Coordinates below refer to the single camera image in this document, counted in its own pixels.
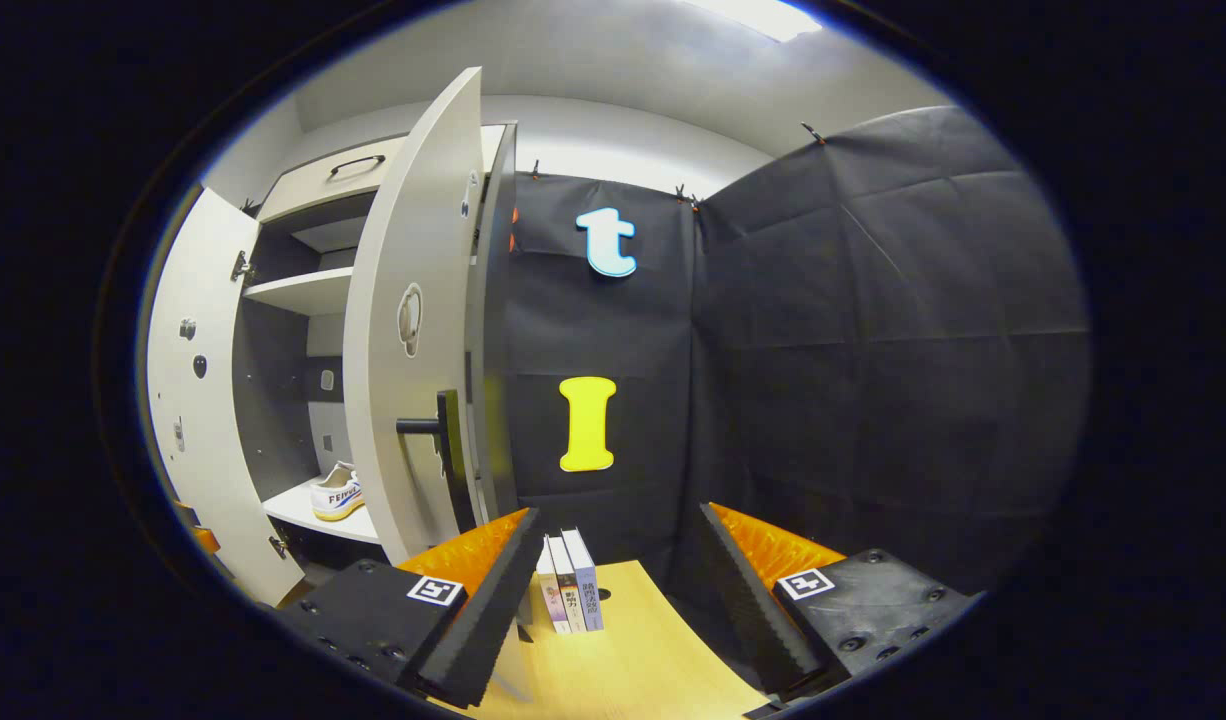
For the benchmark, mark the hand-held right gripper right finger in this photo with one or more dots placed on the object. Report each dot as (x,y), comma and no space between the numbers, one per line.
(748,615)

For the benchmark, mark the white shoe cabinet door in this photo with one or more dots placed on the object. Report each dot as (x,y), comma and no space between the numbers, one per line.
(403,250)
(203,450)

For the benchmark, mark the white canvas shoe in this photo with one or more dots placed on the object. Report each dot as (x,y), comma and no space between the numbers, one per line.
(335,495)

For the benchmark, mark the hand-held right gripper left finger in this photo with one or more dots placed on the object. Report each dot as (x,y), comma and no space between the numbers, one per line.
(488,625)

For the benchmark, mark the dark spine book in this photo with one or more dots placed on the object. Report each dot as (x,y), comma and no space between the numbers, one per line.
(571,590)

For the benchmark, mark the black backdrop cloth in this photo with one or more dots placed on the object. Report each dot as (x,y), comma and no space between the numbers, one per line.
(823,350)

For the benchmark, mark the grey blue book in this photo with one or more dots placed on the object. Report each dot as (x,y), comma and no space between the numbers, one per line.
(590,580)

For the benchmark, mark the white cabinet drawer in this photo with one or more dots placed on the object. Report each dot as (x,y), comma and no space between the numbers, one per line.
(303,190)

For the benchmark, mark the white purple book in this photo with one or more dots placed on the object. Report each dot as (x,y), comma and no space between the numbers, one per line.
(555,600)

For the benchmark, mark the white shoe cabinet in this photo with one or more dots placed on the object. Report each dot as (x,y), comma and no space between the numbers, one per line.
(293,290)

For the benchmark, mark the ceiling light panel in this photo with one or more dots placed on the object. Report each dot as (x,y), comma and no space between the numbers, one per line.
(763,15)

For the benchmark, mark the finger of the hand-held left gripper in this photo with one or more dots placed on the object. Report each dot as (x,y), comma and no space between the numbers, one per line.
(185,513)
(207,541)

